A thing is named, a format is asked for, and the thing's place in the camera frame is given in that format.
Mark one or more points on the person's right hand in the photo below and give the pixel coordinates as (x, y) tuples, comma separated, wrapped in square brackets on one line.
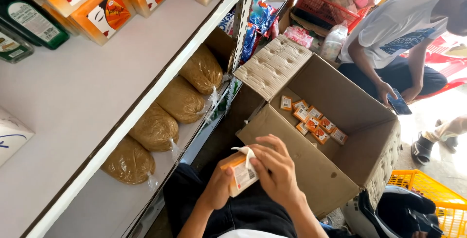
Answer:
[(281, 176)]

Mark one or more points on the person's left hand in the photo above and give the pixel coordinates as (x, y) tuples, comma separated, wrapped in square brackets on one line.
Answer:
[(215, 190)]

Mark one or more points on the small orange soap box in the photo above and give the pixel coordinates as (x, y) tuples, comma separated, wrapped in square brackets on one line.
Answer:
[(241, 178)]

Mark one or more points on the white cleaning cloth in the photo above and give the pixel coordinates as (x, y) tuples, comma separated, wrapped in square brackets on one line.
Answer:
[(248, 155)]

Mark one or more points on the open brown cardboard carton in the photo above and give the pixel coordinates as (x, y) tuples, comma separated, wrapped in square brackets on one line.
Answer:
[(313, 179)]

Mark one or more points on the person's black trousers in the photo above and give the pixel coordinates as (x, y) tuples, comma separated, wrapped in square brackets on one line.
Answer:
[(251, 212)]

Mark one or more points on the person's white shirt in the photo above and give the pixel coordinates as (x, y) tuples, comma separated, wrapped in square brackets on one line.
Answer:
[(251, 234)]

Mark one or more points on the pile of orange soap packs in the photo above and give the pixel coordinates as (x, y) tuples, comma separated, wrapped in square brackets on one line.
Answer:
[(313, 123)]

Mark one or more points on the clear bag of brown grain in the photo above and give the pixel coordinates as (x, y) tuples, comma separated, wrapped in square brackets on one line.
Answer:
[(155, 128), (200, 68), (127, 163), (180, 101)]

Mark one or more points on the white and black helmet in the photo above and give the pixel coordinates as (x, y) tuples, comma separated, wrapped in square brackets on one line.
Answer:
[(397, 208)]

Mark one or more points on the dark smartphone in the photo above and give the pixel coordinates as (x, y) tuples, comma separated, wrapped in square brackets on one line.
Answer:
[(399, 103)]

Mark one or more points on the pink packet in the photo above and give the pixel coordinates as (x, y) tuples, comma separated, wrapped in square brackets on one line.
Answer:
[(298, 35)]

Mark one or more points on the black sandal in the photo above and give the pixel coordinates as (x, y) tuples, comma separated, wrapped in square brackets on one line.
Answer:
[(421, 150)]

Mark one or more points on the clear bag of white goods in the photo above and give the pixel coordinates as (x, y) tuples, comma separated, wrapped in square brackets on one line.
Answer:
[(334, 43)]

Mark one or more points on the hanging blue sachet strips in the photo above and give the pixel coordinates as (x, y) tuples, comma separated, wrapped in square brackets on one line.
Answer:
[(259, 23)]

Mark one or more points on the white and blue packet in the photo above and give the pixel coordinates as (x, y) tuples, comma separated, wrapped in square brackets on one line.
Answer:
[(227, 23)]

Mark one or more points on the white metal shelf unit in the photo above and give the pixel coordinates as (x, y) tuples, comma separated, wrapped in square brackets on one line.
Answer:
[(91, 85)]

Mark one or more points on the yellow plastic crate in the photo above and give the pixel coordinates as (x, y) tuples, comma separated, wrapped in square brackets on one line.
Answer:
[(450, 201)]

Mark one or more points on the red basket of wrapped goods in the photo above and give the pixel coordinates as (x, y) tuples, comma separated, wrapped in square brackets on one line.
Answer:
[(328, 1)]

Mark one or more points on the red plastic chair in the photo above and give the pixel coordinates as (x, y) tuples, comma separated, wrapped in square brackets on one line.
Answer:
[(448, 66)]

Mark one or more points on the white carton with blue print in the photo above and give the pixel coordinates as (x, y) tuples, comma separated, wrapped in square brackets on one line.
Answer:
[(11, 136)]

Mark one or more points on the dark green bottle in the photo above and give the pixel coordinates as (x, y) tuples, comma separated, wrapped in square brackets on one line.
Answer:
[(12, 46), (33, 23)]

